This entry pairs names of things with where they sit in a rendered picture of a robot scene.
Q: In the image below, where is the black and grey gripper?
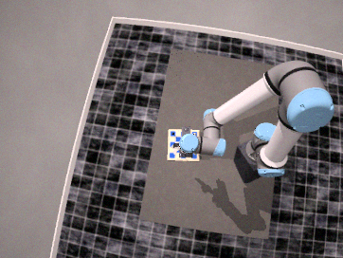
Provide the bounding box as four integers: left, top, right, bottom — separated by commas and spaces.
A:
172, 143, 193, 158

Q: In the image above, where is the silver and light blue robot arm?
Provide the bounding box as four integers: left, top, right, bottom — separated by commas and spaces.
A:
179, 61, 334, 177

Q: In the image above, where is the blue and cream chessboard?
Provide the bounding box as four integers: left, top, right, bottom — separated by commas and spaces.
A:
168, 129, 199, 161

